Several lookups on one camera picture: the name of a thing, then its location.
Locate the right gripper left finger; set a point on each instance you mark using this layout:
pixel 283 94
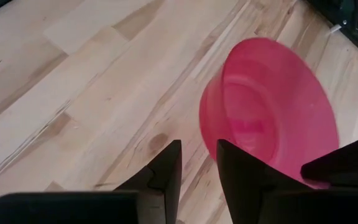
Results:
pixel 166 174

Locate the dark green bracket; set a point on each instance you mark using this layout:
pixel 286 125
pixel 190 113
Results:
pixel 350 12

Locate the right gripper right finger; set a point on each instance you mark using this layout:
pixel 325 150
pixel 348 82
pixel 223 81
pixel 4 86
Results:
pixel 241 177

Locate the pink translucent plastic bowl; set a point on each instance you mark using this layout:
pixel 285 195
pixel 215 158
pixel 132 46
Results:
pixel 259 93

